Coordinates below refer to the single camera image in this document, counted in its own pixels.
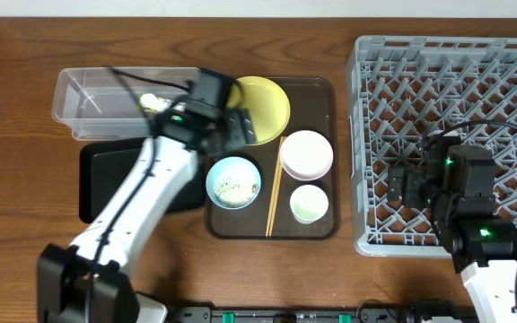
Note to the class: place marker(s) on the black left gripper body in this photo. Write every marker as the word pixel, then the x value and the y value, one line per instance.
pixel 239 130

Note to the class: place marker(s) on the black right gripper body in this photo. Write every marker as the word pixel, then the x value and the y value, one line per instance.
pixel 416 186

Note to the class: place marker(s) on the light blue bowl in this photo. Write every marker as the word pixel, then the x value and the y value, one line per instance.
pixel 231 167

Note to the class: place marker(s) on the food wrapper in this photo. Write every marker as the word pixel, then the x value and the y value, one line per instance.
pixel 151 103

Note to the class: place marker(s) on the pale green cup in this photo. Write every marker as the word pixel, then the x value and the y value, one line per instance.
pixel 308 204

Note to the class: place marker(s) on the rice leftovers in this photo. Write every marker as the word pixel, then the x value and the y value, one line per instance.
pixel 235 193

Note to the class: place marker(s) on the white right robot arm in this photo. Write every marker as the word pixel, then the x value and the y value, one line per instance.
pixel 456 183

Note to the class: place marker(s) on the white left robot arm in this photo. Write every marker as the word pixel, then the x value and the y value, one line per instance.
pixel 90 280

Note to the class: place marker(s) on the grey dishwasher rack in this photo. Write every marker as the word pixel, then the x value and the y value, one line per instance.
pixel 401 87

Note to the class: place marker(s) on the black waste tray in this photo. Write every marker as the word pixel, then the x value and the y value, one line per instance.
pixel 105 165

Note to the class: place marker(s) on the clear plastic waste bin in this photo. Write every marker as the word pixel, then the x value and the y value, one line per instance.
pixel 97 108

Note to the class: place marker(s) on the yellow plate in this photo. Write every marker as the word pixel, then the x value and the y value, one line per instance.
pixel 267 103

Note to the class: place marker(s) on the right wooden chopstick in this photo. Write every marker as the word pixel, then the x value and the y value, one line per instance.
pixel 276 186

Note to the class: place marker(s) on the wooden chopstick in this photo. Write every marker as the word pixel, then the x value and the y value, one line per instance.
pixel 273 186
pixel 276 186

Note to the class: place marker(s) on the left wooden chopstick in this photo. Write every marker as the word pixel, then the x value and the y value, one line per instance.
pixel 273 186

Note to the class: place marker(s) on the pink bowl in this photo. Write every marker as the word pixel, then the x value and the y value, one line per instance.
pixel 306 155

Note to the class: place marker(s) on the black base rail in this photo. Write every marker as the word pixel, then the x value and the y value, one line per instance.
pixel 370 311

